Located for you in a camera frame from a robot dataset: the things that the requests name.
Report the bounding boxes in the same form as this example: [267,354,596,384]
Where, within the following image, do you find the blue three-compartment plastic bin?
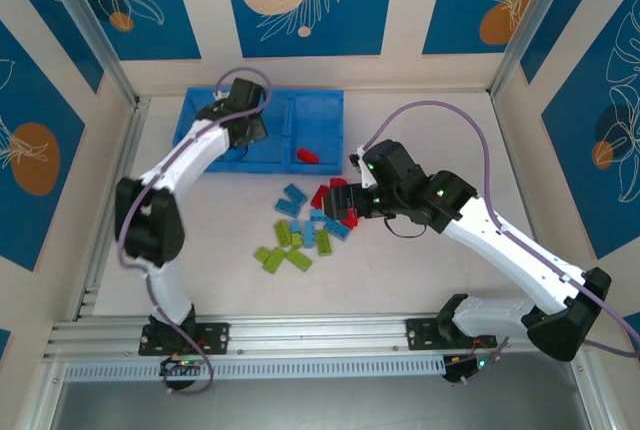
[172,87,346,176]

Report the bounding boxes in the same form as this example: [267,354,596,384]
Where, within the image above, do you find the blue panel with beige circle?
[221,0,399,59]

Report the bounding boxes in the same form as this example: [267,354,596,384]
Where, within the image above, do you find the blue panel with orange circle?
[422,0,556,56]
[541,0,640,261]
[0,19,86,272]

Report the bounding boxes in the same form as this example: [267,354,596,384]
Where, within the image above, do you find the black controller board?
[442,353,494,385]
[158,355,207,377]

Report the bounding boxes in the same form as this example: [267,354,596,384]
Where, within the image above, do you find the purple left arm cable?
[115,67,274,395]

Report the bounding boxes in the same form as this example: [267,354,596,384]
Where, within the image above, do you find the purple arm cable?
[115,67,274,395]
[360,99,640,386]

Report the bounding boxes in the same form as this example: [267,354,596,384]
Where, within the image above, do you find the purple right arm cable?
[360,99,640,386]

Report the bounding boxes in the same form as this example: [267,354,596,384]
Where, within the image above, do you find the aluminium side rail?
[72,97,151,322]

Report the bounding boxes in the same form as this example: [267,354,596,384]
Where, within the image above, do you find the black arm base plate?
[405,317,499,352]
[138,322,231,357]

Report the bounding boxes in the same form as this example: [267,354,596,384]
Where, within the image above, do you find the aluminium frame post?
[35,0,151,110]
[489,0,571,99]

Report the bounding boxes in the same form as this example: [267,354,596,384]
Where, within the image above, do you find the long aluminium base rail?
[42,313,594,362]

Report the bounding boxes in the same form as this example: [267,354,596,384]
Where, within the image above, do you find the grey slotted cable duct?
[63,354,447,384]

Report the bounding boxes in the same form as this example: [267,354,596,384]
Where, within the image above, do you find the aluminium frame leg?
[17,357,69,430]
[574,354,621,430]

